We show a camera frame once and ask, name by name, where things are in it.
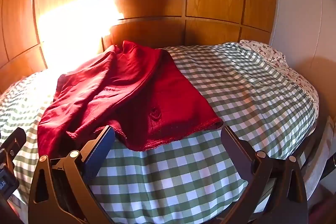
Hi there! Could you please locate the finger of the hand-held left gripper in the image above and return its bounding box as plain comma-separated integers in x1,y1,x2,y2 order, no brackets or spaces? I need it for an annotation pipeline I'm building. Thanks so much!
0,127,27,170

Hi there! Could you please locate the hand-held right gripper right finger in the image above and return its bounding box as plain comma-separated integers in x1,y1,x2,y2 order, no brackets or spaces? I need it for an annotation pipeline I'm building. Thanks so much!
220,126,309,224

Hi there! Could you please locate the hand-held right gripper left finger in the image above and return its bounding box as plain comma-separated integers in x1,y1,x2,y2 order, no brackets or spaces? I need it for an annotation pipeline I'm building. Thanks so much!
28,125,116,224

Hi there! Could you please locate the red knit garment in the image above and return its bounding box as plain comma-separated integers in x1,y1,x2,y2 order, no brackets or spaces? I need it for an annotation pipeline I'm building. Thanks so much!
37,40,224,157

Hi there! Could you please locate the green checked blanket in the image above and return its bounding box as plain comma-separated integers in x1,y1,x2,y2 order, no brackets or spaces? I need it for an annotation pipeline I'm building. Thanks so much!
0,42,315,223

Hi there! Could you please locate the floral bed sheet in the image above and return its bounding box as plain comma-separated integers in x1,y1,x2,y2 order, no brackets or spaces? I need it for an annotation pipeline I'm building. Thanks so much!
238,39,320,115

